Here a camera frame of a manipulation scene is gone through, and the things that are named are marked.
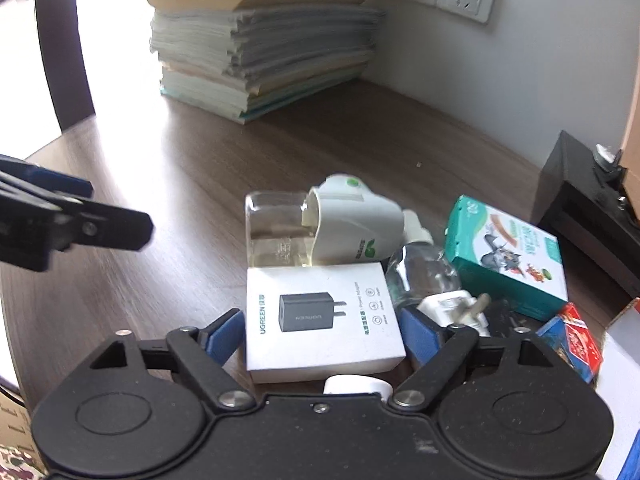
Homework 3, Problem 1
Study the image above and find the clear small bottle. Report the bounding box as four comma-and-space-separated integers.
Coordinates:
385, 209, 462, 311

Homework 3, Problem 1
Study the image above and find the teal cartoon bandage box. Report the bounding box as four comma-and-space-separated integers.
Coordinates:
444, 195, 568, 322

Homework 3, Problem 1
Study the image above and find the white charger box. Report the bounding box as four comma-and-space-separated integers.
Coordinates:
245, 262, 406, 384

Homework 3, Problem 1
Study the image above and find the red blue playing card box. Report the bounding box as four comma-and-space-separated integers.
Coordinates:
536, 302, 603, 384

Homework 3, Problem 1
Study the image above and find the dark wooden chair back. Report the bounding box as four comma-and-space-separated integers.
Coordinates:
0, 0, 97, 134

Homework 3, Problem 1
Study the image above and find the clear repellent liquid bottle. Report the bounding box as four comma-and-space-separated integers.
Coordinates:
244, 191, 314, 268

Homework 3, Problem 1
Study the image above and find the silver clip on stand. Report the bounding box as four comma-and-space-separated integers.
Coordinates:
592, 144, 624, 182

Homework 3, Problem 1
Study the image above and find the white orange storage box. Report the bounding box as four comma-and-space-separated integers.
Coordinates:
596, 298, 640, 480

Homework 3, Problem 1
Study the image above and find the wooden book stand board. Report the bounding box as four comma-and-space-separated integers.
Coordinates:
618, 84, 640, 221

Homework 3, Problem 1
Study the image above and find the black monitor riser stand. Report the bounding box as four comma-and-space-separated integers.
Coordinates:
532, 131, 639, 297

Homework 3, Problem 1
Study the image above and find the white round cap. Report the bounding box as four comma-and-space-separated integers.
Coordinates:
323, 375, 393, 402

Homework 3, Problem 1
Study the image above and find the white power plug adapter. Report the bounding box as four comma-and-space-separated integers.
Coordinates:
418, 290, 491, 337

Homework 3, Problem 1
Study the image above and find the stack of books and papers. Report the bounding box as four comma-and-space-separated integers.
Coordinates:
148, 0, 384, 124

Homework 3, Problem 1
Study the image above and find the white mosquito repellent plug heater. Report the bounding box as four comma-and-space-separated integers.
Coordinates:
302, 174, 405, 266

